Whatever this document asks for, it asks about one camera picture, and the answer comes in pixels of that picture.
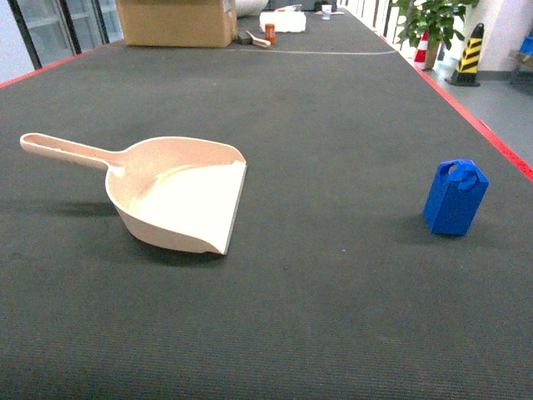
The beige plastic dustpan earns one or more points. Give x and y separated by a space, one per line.
177 193

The blue plastic block part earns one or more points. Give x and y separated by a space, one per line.
456 193

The orange can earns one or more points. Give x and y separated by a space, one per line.
270 33

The white foam block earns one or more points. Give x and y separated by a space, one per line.
284 22

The large cardboard box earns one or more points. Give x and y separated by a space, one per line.
182 24

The white paper cup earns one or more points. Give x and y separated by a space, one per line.
326 10

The red white traffic cone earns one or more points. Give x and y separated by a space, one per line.
419 60

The yellow black striped bollard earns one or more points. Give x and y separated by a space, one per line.
465 73

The green potted plant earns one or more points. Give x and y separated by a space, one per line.
436 18

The glass door refrigerator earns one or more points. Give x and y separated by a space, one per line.
53 30

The wooden handled brush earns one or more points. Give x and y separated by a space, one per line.
247 38

